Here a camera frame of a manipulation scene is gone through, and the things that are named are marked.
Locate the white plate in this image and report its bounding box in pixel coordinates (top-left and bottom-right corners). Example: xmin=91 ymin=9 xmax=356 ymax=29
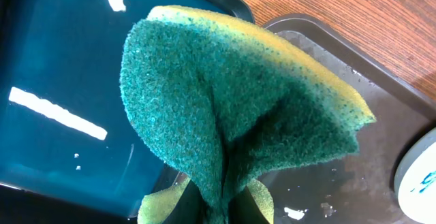
xmin=394 ymin=129 xmax=436 ymax=224

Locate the brown serving tray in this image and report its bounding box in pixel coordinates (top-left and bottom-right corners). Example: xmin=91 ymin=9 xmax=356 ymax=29
xmin=260 ymin=14 xmax=435 ymax=223

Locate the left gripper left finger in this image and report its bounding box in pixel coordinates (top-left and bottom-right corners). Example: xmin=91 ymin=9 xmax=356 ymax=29
xmin=169 ymin=182 xmax=207 ymax=224

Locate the green yellow sponge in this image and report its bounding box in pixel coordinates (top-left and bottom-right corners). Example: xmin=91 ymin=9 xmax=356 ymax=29
xmin=120 ymin=5 xmax=376 ymax=223

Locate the black water-filled tray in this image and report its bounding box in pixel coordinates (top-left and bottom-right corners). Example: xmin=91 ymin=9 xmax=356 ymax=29
xmin=1 ymin=0 xmax=253 ymax=223

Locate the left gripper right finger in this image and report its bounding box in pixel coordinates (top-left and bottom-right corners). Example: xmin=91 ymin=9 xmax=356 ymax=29
xmin=228 ymin=187 xmax=264 ymax=224

